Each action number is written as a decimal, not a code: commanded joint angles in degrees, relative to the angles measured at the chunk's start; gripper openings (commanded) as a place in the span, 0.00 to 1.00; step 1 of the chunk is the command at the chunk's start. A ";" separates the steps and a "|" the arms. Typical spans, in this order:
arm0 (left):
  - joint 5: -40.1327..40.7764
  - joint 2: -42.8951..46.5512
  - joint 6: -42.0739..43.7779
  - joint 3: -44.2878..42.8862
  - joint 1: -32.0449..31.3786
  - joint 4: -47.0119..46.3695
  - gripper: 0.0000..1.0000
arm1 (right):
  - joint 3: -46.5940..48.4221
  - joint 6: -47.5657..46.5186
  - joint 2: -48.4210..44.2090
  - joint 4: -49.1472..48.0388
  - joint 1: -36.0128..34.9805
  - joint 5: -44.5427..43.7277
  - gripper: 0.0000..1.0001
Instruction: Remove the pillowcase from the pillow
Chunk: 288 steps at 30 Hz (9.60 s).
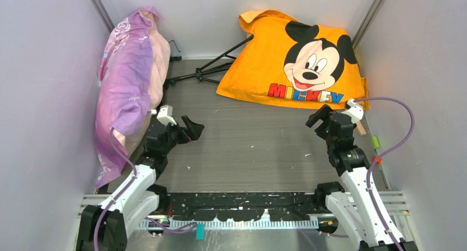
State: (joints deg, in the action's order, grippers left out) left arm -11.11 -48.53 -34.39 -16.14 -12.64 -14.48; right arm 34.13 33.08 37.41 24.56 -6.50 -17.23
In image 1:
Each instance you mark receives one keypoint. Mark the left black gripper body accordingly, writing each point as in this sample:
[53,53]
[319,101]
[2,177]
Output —
[175,135]

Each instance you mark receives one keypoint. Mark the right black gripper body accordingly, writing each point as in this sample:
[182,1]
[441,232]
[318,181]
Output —
[322,131]

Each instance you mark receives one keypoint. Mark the orange Mickey pillowcase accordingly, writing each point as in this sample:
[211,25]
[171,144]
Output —
[290,64]

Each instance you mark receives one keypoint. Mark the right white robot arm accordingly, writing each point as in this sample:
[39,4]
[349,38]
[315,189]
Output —
[354,201]

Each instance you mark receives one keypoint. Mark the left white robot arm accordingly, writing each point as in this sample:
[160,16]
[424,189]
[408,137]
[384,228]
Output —
[109,224]

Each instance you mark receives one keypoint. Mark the pink purple pillow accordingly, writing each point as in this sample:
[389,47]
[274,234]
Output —
[132,73]

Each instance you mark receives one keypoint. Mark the wooden block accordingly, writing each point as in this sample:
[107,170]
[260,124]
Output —
[360,128]

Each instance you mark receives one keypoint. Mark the green block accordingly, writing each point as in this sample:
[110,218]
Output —
[375,142]

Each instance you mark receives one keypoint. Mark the orange-red block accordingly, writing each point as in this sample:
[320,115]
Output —
[377,160]

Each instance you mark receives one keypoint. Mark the black folded tripod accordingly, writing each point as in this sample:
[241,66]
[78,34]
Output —
[200,73]

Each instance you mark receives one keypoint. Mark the teal block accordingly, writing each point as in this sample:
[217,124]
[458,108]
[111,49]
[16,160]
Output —
[200,232]

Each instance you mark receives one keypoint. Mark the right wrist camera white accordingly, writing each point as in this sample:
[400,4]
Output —
[353,110]

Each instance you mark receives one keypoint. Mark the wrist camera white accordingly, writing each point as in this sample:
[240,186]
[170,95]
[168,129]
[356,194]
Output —
[353,110]
[164,115]

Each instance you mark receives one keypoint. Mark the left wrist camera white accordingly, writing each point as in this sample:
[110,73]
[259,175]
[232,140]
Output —
[164,115]

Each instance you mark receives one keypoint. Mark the white slotted cable duct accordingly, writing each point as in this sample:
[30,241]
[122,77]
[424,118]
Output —
[230,224]

